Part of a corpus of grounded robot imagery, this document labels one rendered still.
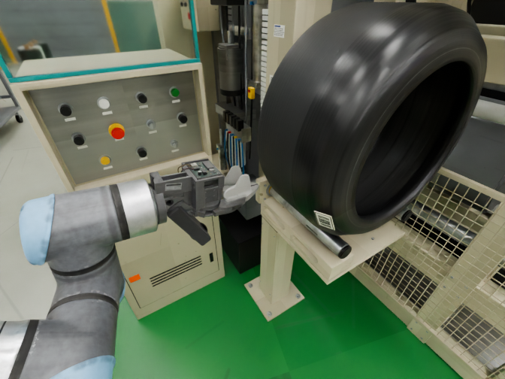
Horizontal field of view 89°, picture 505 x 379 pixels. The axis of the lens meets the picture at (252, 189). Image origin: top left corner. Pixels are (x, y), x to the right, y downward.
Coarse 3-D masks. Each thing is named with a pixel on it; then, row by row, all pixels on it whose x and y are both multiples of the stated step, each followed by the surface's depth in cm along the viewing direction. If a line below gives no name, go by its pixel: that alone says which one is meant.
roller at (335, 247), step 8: (272, 192) 90; (280, 200) 87; (288, 208) 84; (296, 216) 81; (304, 224) 78; (312, 224) 76; (312, 232) 77; (320, 232) 74; (320, 240) 74; (328, 240) 71; (336, 240) 70; (336, 248) 69; (344, 248) 68; (344, 256) 70
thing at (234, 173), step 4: (232, 168) 50; (236, 168) 51; (228, 172) 50; (232, 172) 51; (236, 172) 51; (240, 172) 52; (228, 176) 51; (232, 176) 51; (236, 176) 52; (228, 180) 51; (232, 180) 52; (236, 180) 52; (224, 184) 51; (228, 184) 52; (232, 184) 52; (252, 184) 54; (224, 188) 51
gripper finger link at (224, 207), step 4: (244, 196) 50; (220, 200) 48; (224, 200) 48; (232, 200) 48; (236, 200) 48; (240, 200) 49; (244, 200) 50; (220, 204) 47; (224, 204) 47; (228, 204) 47; (232, 204) 48; (236, 204) 48; (240, 204) 49; (216, 208) 46; (220, 208) 46; (224, 208) 46; (228, 208) 47; (232, 208) 48; (236, 208) 48; (212, 212) 46; (216, 212) 46; (220, 212) 46; (224, 212) 47; (228, 212) 47
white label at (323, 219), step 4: (316, 212) 56; (316, 216) 57; (320, 216) 56; (324, 216) 55; (328, 216) 54; (320, 220) 58; (324, 220) 57; (328, 220) 55; (332, 220) 55; (320, 224) 59; (324, 224) 58; (328, 224) 57; (332, 224) 56; (328, 228) 58; (332, 228) 57
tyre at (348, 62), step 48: (336, 48) 47; (384, 48) 42; (432, 48) 43; (480, 48) 51; (288, 96) 53; (336, 96) 44; (384, 96) 43; (432, 96) 75; (288, 144) 53; (336, 144) 46; (384, 144) 90; (432, 144) 78; (288, 192) 61; (336, 192) 51; (384, 192) 84
